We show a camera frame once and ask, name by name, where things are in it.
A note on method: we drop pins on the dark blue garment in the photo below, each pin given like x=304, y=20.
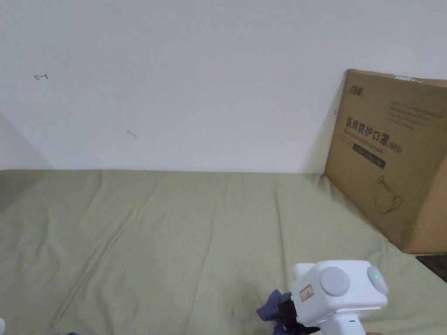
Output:
x=270, y=307

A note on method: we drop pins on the brown cardboard carton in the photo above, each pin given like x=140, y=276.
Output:
x=394, y=181

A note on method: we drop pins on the bed with pale green sheet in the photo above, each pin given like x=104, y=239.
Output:
x=139, y=226

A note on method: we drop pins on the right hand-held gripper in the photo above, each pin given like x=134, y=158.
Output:
x=335, y=296

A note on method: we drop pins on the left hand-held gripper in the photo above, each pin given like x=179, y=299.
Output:
x=1, y=325

